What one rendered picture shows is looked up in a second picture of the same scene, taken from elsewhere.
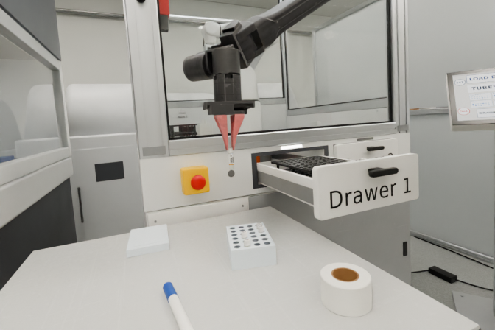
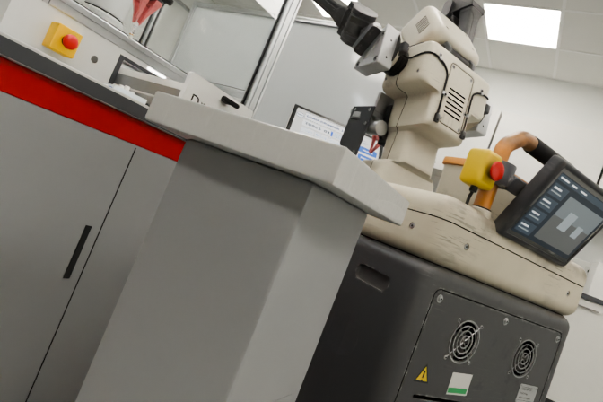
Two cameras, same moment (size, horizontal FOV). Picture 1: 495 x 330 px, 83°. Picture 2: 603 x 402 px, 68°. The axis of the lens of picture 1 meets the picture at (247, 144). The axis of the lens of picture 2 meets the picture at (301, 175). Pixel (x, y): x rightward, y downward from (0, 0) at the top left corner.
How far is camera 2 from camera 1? 0.77 m
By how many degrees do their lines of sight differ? 37
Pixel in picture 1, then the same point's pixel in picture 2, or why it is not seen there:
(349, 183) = (206, 98)
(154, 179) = (21, 13)
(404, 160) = (243, 109)
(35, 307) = not seen: outside the picture
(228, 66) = not seen: outside the picture
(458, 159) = not seen: hidden behind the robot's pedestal
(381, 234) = not seen: hidden behind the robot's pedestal
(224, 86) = not seen: outside the picture
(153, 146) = not seen: outside the picture
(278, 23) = not seen: outside the picture
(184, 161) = (58, 18)
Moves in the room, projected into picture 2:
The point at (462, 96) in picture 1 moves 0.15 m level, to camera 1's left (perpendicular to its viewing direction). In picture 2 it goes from (297, 125) to (274, 112)
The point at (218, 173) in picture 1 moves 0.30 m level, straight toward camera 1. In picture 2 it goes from (83, 50) to (118, 50)
